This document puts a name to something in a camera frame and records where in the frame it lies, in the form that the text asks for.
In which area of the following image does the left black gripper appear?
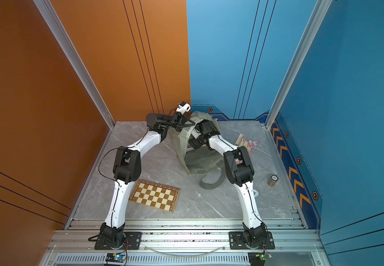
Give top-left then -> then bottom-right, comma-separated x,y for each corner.
158,115 -> 195,135

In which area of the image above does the olive green tote bag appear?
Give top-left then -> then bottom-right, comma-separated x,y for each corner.
169,111 -> 226,190

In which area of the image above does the pink patterned folding fan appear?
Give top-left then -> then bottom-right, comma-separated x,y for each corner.
243,140 -> 260,156

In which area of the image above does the light wooden folding fan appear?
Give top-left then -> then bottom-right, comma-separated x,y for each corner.
235,134 -> 247,146

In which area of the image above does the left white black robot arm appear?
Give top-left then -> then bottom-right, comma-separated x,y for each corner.
89,111 -> 196,250

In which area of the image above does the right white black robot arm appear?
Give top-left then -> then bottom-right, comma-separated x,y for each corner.
189,120 -> 268,248

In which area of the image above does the wooden chessboard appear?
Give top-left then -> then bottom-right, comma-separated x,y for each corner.
129,180 -> 180,212

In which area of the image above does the right green circuit board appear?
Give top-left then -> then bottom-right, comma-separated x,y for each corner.
248,253 -> 267,266

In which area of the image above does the green circuit board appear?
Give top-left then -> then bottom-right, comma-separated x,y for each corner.
105,253 -> 127,265
248,253 -> 267,266

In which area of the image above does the left green circuit board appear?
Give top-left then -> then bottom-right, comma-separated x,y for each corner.
105,253 -> 127,265

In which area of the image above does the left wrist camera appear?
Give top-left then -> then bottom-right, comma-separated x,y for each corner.
175,102 -> 191,115

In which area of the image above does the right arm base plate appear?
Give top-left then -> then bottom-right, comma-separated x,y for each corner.
228,231 -> 276,250

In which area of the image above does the aluminium front rail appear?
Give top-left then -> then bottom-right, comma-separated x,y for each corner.
41,218 -> 329,266

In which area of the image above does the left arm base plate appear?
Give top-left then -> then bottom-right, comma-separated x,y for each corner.
94,232 -> 142,251

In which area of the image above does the left aluminium frame post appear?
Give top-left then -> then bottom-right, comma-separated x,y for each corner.
33,0 -> 115,130

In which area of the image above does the aluminium frame post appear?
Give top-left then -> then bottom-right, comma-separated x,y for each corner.
33,0 -> 115,130
265,0 -> 332,130

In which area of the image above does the right aluminium frame post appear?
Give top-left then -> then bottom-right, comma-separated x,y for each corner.
265,0 -> 332,130

